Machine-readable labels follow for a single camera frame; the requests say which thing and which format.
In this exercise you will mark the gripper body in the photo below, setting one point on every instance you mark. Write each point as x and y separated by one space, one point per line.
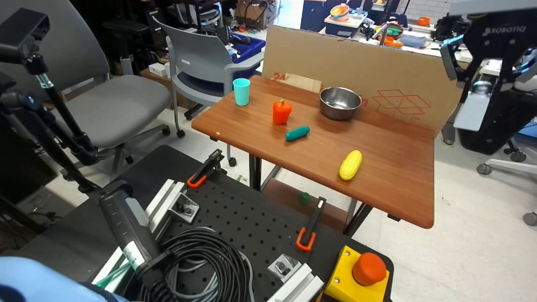
503 33

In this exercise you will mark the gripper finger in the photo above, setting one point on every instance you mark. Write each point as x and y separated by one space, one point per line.
449 58
529 67

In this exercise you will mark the steel pot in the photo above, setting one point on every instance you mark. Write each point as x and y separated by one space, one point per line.
340 102

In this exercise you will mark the teal shaker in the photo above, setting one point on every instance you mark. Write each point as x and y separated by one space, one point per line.
298 133

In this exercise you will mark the cluttered white table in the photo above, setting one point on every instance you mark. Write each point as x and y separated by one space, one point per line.
411 42

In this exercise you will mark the large cardboard sheet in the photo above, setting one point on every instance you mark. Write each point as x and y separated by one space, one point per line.
356 63

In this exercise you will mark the stack of colourful bowls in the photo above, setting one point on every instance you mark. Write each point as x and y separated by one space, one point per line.
340 11

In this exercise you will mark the yellow toy corn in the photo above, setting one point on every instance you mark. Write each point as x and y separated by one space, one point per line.
350 165

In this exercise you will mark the small cardboard box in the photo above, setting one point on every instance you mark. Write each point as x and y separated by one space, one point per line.
304 82

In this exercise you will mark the orange toy pepper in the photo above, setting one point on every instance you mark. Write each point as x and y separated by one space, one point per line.
282 112

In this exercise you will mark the blue plastic crate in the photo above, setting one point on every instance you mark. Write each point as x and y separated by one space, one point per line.
249 48

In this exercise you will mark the brown cardboard box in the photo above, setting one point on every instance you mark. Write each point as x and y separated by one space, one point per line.
254 14

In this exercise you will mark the small green ball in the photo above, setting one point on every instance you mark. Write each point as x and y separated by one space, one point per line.
305 198

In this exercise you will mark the teal plastic cup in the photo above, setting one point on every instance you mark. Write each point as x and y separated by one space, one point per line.
241 92

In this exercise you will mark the black and orange clamp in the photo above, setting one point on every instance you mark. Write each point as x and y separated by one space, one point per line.
205 170
310 228

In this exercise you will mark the yellow emergency stop button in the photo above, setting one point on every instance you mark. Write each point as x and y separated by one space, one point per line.
356 277

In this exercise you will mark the grey plastic chair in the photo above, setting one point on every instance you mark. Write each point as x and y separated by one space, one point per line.
201 63

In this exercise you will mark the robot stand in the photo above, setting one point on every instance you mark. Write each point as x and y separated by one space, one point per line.
251 218

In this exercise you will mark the small white box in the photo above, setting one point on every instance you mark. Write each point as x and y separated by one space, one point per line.
157 69

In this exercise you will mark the grey fabric office chair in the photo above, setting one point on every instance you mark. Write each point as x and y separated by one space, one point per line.
109 109

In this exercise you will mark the aluminium rail bracket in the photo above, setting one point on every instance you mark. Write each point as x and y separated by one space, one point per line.
172 205
293 279

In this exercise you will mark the camera on tripod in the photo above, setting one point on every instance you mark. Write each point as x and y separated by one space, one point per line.
46 105

